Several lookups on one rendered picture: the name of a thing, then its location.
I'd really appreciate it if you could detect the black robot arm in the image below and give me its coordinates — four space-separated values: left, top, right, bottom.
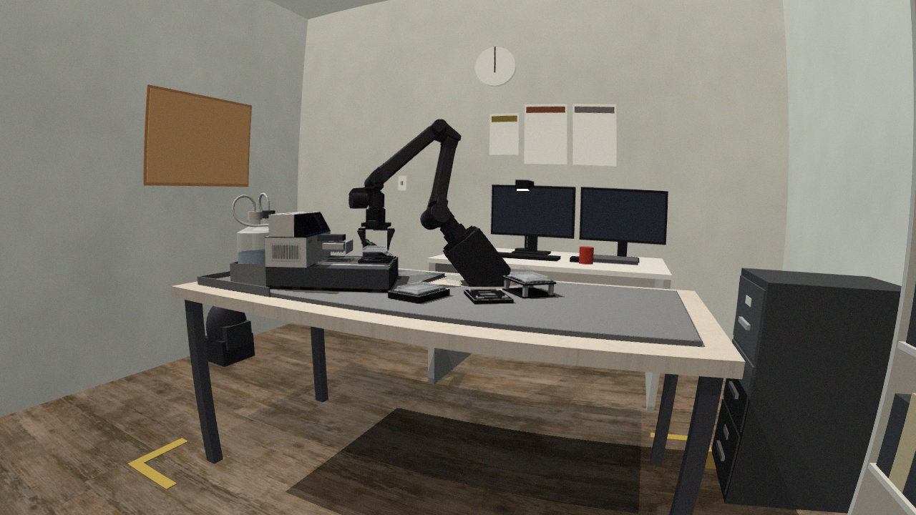
349 119 474 251

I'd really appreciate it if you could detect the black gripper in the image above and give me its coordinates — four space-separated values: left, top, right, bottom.
357 222 395 250

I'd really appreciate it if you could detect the dark grey raised edge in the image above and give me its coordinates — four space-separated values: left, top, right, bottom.
198 271 271 297

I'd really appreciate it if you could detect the white plastic bottle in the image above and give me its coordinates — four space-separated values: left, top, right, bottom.
237 211 269 264

